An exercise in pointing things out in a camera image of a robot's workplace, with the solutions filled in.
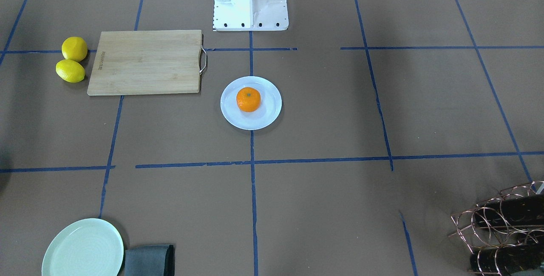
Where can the light blue plate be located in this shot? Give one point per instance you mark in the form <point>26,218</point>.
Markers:
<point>264,115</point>

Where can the orange fruit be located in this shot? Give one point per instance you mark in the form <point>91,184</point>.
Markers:
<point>248,99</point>

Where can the green plate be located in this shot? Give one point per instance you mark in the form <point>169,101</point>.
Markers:
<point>87,247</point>

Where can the wooden cutting board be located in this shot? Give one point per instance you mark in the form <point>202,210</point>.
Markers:
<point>148,62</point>

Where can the dark folded cloth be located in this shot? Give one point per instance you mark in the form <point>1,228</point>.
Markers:
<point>150,260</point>

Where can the lemon near board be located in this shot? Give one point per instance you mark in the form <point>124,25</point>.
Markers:
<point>70,71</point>

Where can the lemon far from board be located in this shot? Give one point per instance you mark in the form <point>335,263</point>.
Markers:
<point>74,48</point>

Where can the green bottle back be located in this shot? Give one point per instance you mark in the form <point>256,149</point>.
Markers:
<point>523,213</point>

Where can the green bottle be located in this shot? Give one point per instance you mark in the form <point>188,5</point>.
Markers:
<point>509,260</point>
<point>523,213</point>

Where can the green bottle middle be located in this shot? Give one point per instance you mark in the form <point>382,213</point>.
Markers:
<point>509,260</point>

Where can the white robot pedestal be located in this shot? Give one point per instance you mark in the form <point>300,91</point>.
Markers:
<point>250,15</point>

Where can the copper wire bottle rack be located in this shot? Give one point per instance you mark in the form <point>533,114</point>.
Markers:
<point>504,234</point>

